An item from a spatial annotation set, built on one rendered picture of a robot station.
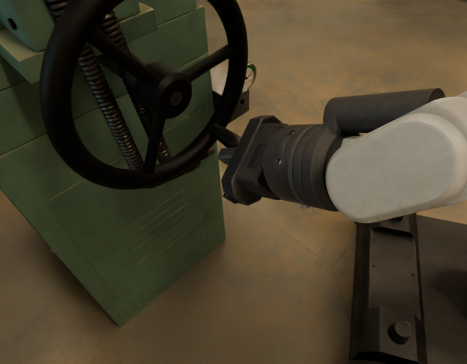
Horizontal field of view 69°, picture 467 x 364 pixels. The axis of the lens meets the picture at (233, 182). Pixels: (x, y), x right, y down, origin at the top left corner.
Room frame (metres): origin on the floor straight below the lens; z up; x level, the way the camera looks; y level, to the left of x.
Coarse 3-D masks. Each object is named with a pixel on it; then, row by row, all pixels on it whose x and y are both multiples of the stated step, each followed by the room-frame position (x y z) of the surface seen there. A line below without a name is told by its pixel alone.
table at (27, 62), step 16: (144, 0) 0.57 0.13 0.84; (144, 16) 0.46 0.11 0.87; (0, 32) 0.42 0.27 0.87; (128, 32) 0.44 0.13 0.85; (144, 32) 0.45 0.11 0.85; (0, 48) 0.40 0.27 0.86; (16, 48) 0.38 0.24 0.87; (16, 64) 0.36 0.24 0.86; (32, 64) 0.35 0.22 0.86; (32, 80) 0.35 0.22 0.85
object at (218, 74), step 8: (216, 72) 0.72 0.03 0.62; (224, 72) 0.72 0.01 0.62; (216, 80) 0.69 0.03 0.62; (224, 80) 0.68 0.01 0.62; (216, 88) 0.65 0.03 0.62; (216, 96) 0.64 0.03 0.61; (248, 96) 0.67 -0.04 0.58; (216, 104) 0.64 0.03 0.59; (240, 104) 0.65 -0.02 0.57; (248, 104) 0.67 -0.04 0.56; (240, 112) 0.65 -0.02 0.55; (232, 120) 0.64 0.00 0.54
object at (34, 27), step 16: (0, 0) 0.39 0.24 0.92; (16, 0) 0.36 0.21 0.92; (32, 0) 0.37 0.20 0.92; (128, 0) 0.44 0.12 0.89; (0, 16) 0.42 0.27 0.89; (16, 16) 0.36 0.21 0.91; (32, 16) 0.37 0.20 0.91; (48, 16) 0.38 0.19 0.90; (128, 16) 0.44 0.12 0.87; (16, 32) 0.39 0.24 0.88; (32, 32) 0.36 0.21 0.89; (48, 32) 0.37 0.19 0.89; (32, 48) 0.36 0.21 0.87
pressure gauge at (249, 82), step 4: (248, 64) 0.63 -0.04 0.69; (252, 64) 0.64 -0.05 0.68; (248, 68) 0.63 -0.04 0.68; (252, 68) 0.64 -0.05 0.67; (248, 72) 0.63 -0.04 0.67; (252, 72) 0.64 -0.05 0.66; (256, 72) 0.64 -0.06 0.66; (252, 76) 0.64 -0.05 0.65; (248, 80) 0.63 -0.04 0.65; (252, 80) 0.64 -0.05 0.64; (244, 84) 0.63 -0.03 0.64; (248, 84) 0.63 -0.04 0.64; (244, 88) 0.62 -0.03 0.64; (248, 88) 0.63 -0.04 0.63
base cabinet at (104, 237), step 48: (192, 96) 0.61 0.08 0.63; (48, 144) 0.41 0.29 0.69; (96, 144) 0.46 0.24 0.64; (144, 144) 0.52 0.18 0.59; (48, 192) 0.39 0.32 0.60; (96, 192) 0.43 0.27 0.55; (144, 192) 0.49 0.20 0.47; (192, 192) 0.58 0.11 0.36; (48, 240) 0.35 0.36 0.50; (96, 240) 0.40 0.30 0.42; (144, 240) 0.46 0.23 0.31; (192, 240) 0.55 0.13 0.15; (96, 288) 0.36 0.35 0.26; (144, 288) 0.43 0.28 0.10
